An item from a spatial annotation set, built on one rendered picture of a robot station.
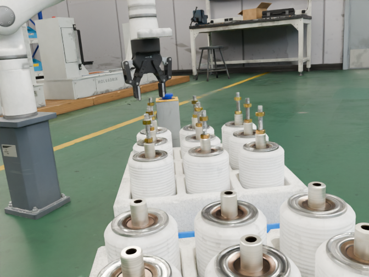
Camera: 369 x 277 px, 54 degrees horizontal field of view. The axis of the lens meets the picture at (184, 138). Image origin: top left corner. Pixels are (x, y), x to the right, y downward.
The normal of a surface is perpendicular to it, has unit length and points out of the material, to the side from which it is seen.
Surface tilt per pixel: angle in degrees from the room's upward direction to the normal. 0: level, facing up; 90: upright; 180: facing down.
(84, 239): 0
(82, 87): 90
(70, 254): 0
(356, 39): 90
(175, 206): 90
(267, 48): 90
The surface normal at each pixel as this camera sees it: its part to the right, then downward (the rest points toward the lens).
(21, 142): 0.29, 0.23
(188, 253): -0.07, -0.97
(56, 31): -0.46, 0.25
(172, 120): 0.05, 0.24
